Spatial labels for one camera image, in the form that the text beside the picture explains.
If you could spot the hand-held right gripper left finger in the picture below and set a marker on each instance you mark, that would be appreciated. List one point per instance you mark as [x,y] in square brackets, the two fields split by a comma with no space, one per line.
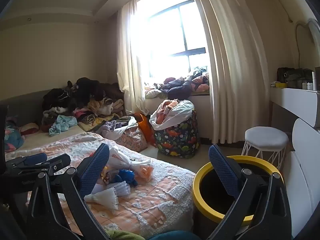
[95,167]

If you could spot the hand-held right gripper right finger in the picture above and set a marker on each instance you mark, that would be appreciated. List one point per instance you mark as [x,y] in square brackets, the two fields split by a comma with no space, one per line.
[223,172]

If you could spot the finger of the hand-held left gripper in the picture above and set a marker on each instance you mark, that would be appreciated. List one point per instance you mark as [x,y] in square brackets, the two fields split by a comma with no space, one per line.
[58,162]
[35,158]

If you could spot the white plastic bag red print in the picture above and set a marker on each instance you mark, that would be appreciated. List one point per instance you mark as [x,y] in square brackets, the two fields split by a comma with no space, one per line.
[122,158]

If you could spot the large white foam net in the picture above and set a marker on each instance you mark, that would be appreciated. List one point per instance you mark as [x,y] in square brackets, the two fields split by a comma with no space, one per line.
[105,197]

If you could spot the blue plastic bag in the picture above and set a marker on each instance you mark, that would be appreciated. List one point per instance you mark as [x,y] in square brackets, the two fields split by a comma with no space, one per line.
[126,176]

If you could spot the small white foam net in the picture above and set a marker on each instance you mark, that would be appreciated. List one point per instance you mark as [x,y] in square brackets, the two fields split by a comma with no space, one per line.
[121,188]

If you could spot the yellow-rimmed black bin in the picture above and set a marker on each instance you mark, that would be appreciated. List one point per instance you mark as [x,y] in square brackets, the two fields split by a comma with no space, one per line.
[212,211]

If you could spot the clear bag with orange pieces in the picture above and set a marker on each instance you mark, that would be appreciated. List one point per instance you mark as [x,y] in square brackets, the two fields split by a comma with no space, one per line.
[145,172]

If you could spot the colourful quilt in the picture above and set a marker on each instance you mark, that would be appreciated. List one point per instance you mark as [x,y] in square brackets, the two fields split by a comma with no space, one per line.
[11,135]

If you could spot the red and white pillow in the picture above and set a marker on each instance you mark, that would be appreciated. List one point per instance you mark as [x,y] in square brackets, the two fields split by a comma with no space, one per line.
[28,128]

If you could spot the light blue garment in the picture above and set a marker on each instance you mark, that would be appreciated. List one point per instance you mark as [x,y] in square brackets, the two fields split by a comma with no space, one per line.
[62,125]

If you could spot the grey headboard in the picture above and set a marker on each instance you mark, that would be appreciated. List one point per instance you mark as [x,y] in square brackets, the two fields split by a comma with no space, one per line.
[22,100]

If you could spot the lavender cloth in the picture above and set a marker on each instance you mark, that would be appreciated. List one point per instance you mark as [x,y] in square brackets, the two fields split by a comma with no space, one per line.
[108,127]

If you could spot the floral fabric bag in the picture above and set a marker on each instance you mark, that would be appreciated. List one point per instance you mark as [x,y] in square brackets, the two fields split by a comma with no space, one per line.
[132,138]

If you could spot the crumpled white plastic bag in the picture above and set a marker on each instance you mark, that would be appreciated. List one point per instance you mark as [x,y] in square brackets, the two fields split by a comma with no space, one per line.
[125,126]

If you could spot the white round stool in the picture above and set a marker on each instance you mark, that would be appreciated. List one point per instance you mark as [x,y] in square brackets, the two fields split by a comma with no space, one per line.
[265,135]

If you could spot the dinosaur print laundry basket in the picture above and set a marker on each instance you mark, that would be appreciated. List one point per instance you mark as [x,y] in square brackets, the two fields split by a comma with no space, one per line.
[177,140]

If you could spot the orange plastic bag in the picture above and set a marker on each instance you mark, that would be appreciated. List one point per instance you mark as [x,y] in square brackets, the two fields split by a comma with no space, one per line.
[145,127]

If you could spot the peach patterned blanket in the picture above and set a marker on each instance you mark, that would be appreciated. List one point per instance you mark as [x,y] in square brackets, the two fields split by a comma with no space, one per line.
[155,200]

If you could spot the pile of clothes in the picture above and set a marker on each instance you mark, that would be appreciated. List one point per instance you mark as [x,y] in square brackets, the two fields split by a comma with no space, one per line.
[82,97]

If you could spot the person's green garment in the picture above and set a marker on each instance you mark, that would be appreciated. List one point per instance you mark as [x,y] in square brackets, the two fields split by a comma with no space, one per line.
[120,235]

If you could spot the white bag of orange clothes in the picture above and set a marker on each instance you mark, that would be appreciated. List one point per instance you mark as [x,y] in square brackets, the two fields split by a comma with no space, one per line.
[180,112]

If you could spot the teal fleece clothing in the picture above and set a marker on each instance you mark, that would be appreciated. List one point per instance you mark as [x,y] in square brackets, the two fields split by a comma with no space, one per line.
[175,237]

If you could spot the white rounded cabinet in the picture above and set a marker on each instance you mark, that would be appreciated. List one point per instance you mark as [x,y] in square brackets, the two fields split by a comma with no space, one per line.
[305,167]

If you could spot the heap of jackets and bedding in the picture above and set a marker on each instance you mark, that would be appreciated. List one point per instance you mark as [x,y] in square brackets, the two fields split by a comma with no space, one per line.
[180,85]

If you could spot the white vanity table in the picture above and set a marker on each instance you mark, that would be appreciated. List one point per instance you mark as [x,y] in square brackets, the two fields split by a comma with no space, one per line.
[292,100]

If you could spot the yellow box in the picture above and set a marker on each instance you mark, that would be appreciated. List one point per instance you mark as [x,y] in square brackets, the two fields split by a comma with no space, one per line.
[278,85]

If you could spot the cream curtain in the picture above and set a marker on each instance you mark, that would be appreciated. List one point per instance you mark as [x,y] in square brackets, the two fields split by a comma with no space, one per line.
[127,62]
[232,67]

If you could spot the dark olive bag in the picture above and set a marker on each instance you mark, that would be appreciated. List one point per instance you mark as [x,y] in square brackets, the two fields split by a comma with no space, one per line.
[292,76]

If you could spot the white bottle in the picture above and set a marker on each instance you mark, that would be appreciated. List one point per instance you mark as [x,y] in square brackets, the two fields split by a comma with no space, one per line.
[313,80]

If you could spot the black framed window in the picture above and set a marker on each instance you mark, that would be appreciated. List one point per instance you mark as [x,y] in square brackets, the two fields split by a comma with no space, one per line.
[175,30]

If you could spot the white framed vanity mirror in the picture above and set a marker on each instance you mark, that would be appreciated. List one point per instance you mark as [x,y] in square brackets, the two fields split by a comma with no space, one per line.
[307,42]

